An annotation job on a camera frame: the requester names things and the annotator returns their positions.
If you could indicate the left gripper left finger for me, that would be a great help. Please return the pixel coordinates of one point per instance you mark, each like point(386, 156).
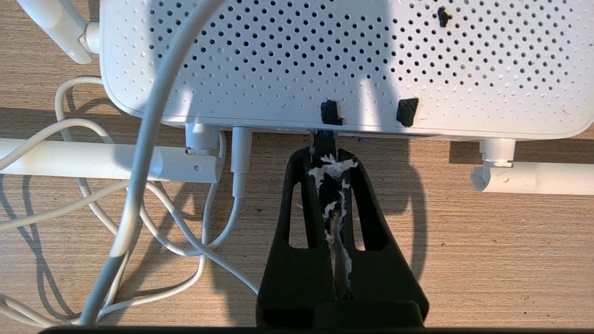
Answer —
point(297, 278)

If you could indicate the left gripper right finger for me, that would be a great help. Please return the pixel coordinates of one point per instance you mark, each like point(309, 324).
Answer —
point(376, 273)

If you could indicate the white router with antennas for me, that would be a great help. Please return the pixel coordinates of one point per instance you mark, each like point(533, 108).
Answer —
point(278, 46)

